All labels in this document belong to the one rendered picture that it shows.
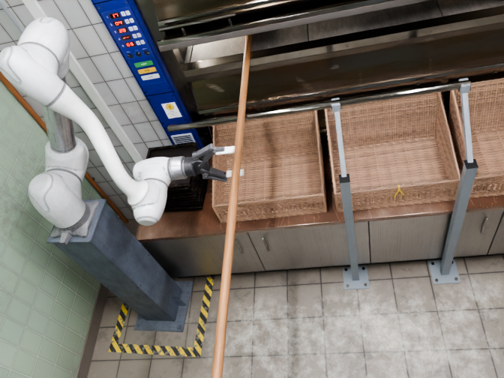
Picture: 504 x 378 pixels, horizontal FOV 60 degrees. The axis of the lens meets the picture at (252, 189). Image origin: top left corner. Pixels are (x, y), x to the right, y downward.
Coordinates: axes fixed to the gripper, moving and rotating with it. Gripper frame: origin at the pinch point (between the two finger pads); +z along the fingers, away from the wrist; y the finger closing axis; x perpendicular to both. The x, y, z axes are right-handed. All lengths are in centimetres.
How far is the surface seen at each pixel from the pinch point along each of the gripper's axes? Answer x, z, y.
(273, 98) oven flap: -59, 8, 24
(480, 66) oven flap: -61, 103, 24
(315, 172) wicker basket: -39, 24, 60
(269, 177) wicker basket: -39, -1, 60
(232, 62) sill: -62, -7, 1
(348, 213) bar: -3, 39, 47
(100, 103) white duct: -59, -81, 11
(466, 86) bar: -26, 87, 2
